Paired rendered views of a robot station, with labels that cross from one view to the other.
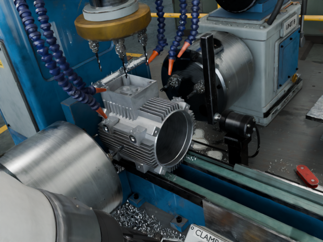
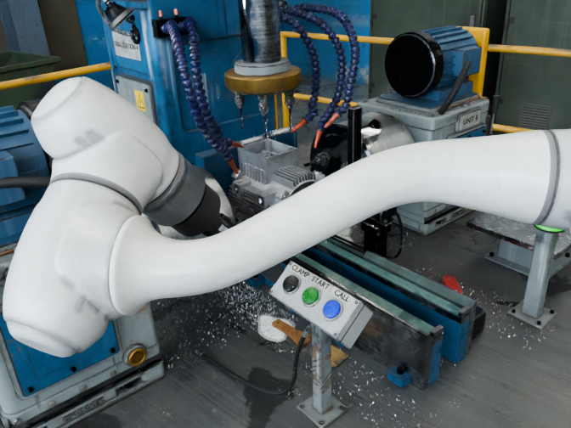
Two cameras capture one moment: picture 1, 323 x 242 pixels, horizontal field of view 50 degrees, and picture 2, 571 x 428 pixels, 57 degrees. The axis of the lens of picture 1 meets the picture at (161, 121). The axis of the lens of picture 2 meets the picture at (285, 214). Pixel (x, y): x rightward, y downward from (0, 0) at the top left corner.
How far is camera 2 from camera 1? 0.42 m
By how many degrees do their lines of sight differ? 8
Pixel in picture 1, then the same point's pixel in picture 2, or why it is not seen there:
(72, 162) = not seen: hidden behind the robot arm
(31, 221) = (166, 149)
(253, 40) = (420, 129)
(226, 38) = (387, 121)
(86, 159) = not seen: hidden behind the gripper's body
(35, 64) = (178, 112)
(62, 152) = not seen: hidden behind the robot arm
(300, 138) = (462, 252)
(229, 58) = (386, 142)
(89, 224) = (198, 177)
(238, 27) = (405, 112)
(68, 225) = (186, 168)
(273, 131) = (432, 241)
